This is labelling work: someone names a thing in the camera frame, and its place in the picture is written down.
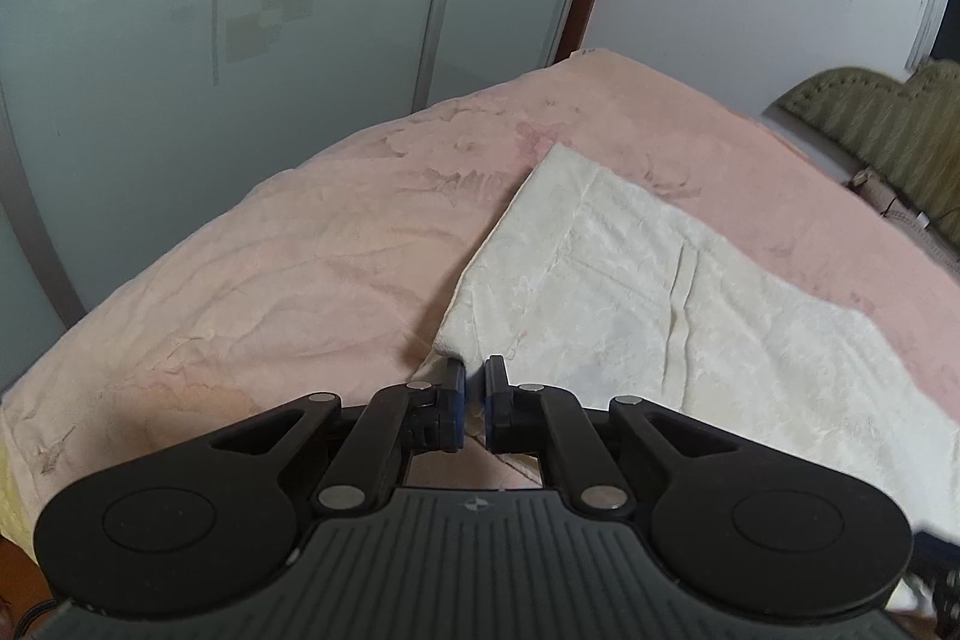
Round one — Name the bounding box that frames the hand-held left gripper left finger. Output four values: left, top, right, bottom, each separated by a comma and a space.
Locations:
204, 357, 470, 515

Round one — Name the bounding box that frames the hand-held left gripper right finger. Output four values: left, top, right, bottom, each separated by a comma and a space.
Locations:
482, 354, 752, 515

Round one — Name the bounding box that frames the white plush towel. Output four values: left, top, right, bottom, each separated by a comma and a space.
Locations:
436, 143, 960, 613

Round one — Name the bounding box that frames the pink fleece blanket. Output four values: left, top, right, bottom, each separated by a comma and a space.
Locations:
0, 47, 960, 540

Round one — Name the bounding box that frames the yellow bed sheet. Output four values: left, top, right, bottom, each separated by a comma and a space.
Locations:
0, 434, 38, 540

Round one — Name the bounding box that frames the green padded headboard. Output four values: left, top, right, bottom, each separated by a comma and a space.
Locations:
771, 61, 960, 221

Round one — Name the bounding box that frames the grey window frame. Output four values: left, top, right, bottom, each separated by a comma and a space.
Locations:
905, 0, 960, 73

